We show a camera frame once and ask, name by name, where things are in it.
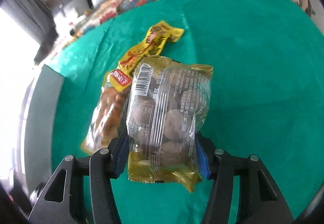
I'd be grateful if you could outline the yellow red-label snack packet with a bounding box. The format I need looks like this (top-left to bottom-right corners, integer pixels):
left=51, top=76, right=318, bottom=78
left=80, top=69, right=132, bottom=155

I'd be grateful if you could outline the gold cookie packet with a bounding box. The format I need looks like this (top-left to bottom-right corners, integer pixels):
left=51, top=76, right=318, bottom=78
left=126, top=55, right=214, bottom=193

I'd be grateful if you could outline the grey flat board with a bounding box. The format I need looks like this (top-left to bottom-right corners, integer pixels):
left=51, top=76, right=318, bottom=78
left=21, top=64, right=67, bottom=189

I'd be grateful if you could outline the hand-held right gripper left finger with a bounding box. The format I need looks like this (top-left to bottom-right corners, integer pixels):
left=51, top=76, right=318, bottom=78
left=28, top=129, right=130, bottom=224

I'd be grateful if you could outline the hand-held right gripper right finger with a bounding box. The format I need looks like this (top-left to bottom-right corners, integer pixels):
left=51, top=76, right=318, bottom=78
left=195, top=131, right=295, bottom=224

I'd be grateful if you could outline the green cloth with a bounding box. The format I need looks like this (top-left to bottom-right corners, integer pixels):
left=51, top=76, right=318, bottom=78
left=21, top=0, right=324, bottom=224

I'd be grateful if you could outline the grey curtain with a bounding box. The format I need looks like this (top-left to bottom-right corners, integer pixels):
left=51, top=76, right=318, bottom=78
left=0, top=0, right=57, bottom=62

